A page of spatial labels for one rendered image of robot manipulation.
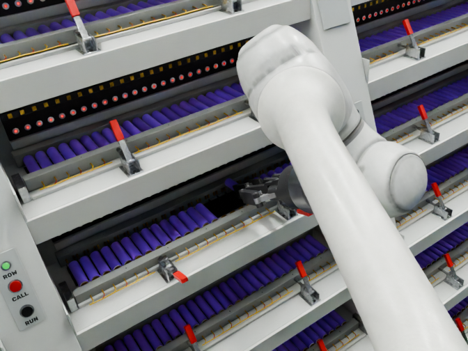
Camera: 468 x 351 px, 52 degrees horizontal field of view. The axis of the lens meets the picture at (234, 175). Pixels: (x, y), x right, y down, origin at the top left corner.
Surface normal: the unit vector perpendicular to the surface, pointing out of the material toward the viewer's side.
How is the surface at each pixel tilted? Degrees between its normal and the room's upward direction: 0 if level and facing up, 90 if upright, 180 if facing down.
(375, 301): 53
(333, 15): 90
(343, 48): 90
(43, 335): 90
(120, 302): 20
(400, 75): 110
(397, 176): 79
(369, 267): 46
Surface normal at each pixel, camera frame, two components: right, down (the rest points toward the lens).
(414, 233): -0.09, -0.83
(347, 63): 0.48, 0.11
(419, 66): 0.55, 0.42
